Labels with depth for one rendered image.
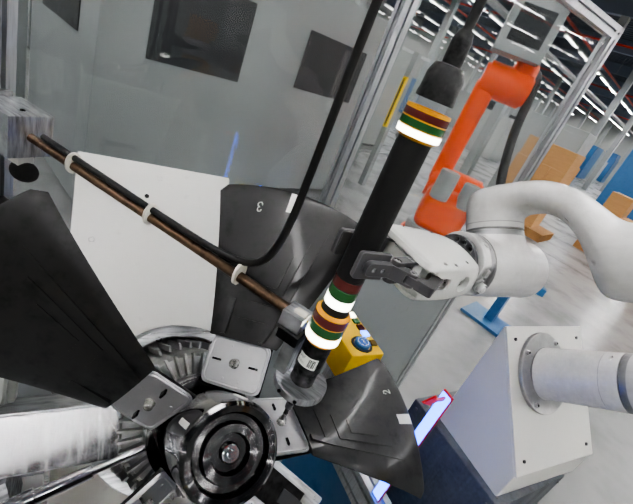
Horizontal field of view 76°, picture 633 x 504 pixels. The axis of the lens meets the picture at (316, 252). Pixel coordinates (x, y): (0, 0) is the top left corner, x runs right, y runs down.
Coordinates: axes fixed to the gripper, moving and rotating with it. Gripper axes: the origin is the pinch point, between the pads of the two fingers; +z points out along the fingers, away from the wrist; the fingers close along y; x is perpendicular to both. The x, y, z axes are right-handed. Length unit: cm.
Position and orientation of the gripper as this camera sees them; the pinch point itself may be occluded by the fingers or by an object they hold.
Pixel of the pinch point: (360, 253)
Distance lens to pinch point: 44.7
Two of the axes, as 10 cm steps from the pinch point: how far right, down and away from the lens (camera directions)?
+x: 3.5, -8.3, -4.3
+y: -4.1, -5.5, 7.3
